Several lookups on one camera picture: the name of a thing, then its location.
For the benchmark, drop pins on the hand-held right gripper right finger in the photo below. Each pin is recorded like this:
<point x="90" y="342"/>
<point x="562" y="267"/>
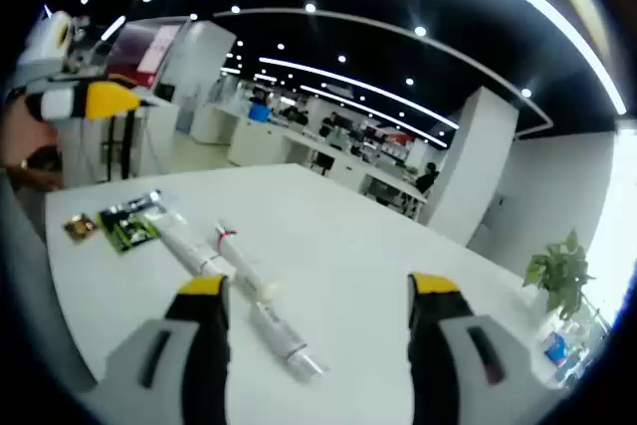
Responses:
<point x="433" y="345"/>

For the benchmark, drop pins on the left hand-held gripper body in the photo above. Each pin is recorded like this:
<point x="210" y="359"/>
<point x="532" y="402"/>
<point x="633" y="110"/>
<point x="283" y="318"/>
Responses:
<point x="45" y="47"/>

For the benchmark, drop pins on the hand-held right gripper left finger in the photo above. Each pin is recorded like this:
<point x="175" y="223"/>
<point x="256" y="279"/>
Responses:
<point x="199" y="345"/>

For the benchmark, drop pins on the small red label skincare bottle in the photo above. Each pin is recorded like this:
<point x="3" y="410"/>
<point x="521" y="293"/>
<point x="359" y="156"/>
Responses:
<point x="278" y="335"/>

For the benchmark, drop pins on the red collar skincare bottle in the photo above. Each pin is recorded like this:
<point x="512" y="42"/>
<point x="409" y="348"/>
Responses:
<point x="244" y="266"/>

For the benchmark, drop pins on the white skincare tube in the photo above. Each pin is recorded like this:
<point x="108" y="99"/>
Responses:
<point x="184" y="246"/>

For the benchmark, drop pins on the green black skincare sachet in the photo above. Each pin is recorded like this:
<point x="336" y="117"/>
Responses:
<point x="127" y="228"/>

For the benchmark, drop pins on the gold skincare packet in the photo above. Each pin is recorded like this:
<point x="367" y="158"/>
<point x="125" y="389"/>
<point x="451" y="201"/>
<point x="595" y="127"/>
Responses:
<point x="79" y="229"/>

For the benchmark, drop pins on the blue storage crate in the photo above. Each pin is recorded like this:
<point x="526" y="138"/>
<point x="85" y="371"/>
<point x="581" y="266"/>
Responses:
<point x="260" y="111"/>

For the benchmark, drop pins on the person's left hand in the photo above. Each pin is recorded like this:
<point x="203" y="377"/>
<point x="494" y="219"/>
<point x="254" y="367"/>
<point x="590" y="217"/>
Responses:
<point x="22" y="139"/>

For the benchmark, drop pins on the black monitor stand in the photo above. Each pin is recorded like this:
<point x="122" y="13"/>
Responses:
<point x="111" y="146"/>

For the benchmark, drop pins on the red screen monitor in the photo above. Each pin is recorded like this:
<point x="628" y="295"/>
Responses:
<point x="149" y="54"/>

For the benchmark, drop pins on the water dispenser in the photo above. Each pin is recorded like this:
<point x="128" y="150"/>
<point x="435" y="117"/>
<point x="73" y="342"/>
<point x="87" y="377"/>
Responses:
<point x="185" y="119"/>

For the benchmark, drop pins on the potted green plant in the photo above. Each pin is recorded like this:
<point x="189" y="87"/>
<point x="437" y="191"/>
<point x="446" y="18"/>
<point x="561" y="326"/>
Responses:
<point x="562" y="266"/>

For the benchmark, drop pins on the long white counter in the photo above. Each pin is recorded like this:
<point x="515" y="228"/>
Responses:
<point x="259" y="144"/>

